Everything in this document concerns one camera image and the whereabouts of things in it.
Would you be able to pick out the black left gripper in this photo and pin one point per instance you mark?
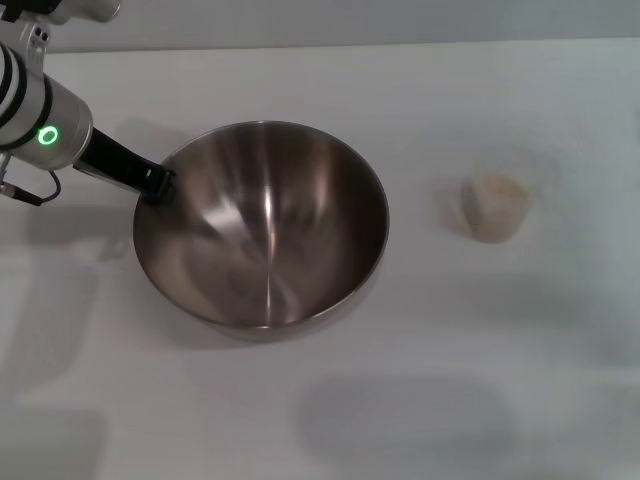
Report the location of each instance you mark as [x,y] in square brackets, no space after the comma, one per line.
[107,160]

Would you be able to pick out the stainless steel mixing bowl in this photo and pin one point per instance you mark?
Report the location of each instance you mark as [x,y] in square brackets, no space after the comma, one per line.
[270,230]

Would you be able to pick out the clear plastic measuring cup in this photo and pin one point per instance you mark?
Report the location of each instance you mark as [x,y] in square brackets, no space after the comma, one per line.
[492,200]

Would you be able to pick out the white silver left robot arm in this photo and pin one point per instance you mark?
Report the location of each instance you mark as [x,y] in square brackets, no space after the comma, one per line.
[45,115]

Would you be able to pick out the beige rice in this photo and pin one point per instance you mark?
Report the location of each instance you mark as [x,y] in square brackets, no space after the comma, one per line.
[495,210]

